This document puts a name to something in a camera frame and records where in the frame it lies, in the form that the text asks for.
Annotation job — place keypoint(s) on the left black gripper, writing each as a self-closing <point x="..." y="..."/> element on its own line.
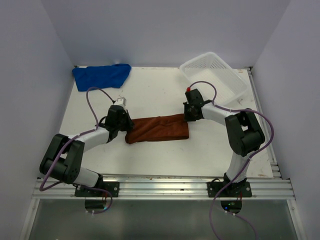
<point x="130" y="123"/>

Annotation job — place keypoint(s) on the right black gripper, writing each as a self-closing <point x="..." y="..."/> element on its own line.
<point x="186" y="117"/>

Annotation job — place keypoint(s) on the brown orange towel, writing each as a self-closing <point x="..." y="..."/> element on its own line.
<point x="158" y="129"/>

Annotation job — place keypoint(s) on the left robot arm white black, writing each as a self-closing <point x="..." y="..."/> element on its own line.
<point x="63" y="158"/>

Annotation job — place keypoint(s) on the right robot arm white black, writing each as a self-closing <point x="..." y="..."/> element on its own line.
<point x="244" y="132"/>

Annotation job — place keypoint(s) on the white plastic basket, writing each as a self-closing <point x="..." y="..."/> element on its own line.
<point x="209" y="67"/>

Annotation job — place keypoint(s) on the blue towel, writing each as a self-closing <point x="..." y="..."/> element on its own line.
<point x="107" y="76"/>

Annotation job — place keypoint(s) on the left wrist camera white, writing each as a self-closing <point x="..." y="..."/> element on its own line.
<point x="121" y="101"/>

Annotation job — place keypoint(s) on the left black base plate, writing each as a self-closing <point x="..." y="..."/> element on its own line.
<point x="103" y="189"/>

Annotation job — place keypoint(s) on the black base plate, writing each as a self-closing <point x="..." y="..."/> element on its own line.
<point x="238" y="189"/>
<point x="103" y="189"/>

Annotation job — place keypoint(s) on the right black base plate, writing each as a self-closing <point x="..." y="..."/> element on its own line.
<point x="238" y="189"/>

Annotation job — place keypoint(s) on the aluminium front rail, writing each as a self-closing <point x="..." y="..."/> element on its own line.
<point x="192" y="188"/>

